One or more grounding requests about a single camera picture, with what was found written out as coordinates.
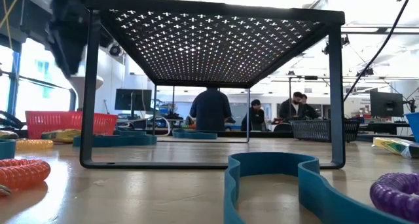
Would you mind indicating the black metal rig frame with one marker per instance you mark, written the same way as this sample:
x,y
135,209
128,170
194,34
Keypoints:
x,y
290,86

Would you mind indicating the red plastic basket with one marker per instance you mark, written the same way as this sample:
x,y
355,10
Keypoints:
x,y
49,122

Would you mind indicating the black aluminium table frame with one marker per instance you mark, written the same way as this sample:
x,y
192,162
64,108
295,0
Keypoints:
x,y
229,134

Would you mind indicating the red-orange spiral wrist coil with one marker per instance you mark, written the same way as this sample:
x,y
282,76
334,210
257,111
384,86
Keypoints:
x,y
26,173

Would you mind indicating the yellow spiral wrist coil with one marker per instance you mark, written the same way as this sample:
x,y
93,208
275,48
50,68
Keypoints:
x,y
34,144

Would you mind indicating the black computer monitor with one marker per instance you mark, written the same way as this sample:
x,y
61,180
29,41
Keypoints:
x,y
132,99

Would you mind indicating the purple spiral wrist coil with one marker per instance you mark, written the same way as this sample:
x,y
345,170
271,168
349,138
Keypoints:
x,y
393,191

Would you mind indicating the black plastic basket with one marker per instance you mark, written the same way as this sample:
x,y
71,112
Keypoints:
x,y
311,130

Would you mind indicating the white mushroom table lamp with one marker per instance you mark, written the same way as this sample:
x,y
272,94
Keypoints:
x,y
76,86

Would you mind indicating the person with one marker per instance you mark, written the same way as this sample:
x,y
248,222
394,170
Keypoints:
x,y
253,116
209,109
291,107
311,111

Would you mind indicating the blue plastic basket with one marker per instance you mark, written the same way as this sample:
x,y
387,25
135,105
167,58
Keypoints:
x,y
414,125

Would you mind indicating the black ceiling camera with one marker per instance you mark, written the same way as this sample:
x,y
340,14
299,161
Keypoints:
x,y
366,72
335,44

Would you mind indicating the black perforated metal shelf riser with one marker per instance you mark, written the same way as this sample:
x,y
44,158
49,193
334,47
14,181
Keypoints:
x,y
212,4

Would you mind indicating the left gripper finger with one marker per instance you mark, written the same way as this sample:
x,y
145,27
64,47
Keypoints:
x,y
63,50
76,50

